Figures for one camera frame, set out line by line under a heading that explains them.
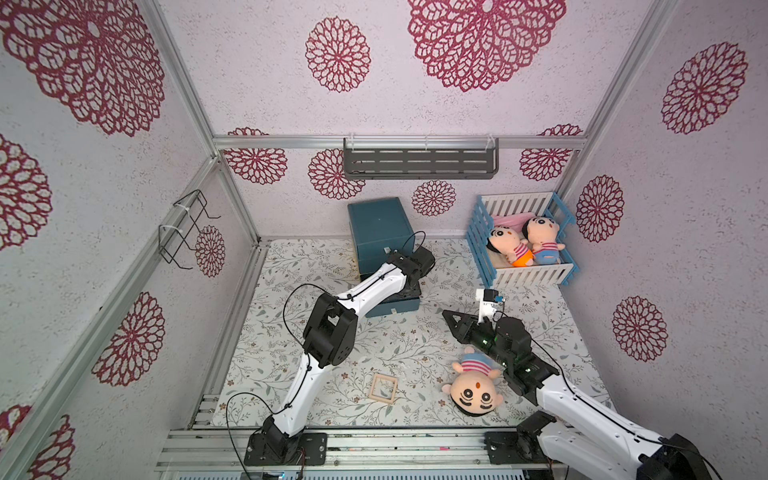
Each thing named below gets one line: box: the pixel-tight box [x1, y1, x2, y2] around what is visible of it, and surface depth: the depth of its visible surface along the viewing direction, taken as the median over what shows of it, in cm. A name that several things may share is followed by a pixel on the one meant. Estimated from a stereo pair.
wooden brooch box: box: [368, 373, 398, 404], surface depth 85 cm
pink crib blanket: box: [491, 212, 536, 237], surface depth 114 cm
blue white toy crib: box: [466, 192, 579, 288], surface depth 105 cm
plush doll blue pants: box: [522, 216, 566, 265], surface depth 104 cm
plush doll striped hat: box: [441, 346, 503, 416], surface depth 77 cm
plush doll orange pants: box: [486, 227, 534, 267], surface depth 105 cm
